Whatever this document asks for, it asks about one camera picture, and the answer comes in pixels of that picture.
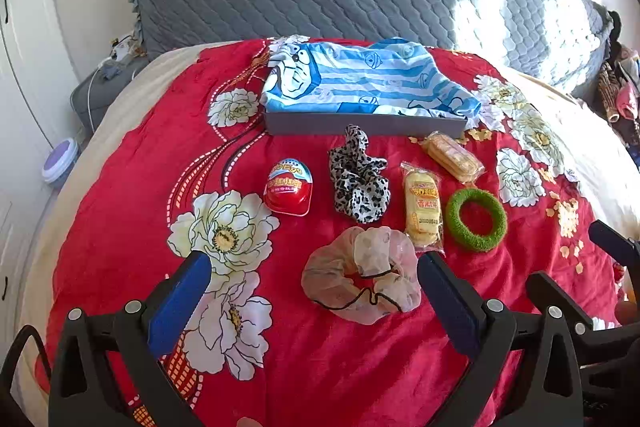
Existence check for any blue striped cartoon towel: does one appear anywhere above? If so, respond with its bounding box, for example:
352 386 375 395
260 36 483 118

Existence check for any yellow cake snack packet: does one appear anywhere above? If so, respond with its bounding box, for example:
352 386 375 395
400 162 446 256

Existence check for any grey nightstand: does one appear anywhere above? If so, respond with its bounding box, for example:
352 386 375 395
70 57 151 142

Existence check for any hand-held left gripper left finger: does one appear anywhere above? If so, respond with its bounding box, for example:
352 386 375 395
47 251 213 427

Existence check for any sheer pink scrunchie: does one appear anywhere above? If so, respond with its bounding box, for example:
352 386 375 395
301 227 422 325

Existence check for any orange biscuit snack packet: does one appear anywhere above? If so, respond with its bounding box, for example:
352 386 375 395
421 132 486 185

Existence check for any grey shallow box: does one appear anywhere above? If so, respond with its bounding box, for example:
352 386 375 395
263 104 468 136

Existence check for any white cable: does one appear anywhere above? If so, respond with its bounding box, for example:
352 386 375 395
82 57 117 132

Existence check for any white wardrobe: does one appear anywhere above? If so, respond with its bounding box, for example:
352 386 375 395
0 0 96 338

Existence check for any leopard print scrunchie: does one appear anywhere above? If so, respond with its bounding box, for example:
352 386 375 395
327 124 392 225

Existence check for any round purple lid container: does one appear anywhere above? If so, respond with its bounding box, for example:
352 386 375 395
41 139 80 185

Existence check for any red floral blanket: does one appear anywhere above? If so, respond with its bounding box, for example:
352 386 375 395
45 39 626 427

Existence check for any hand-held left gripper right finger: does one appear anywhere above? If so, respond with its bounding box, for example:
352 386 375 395
417 252 583 427

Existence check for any small white trinket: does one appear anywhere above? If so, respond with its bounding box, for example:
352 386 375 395
107 34 146 64

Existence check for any green fuzzy scrunchie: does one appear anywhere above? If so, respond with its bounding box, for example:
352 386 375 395
445 188 508 254

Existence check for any pile of clothes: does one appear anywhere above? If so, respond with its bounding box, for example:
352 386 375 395
597 42 640 138

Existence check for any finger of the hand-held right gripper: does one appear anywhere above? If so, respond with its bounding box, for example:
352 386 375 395
588 220 640 269
526 272 608 333

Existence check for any red toy egg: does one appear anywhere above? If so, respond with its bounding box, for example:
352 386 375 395
263 158 315 219

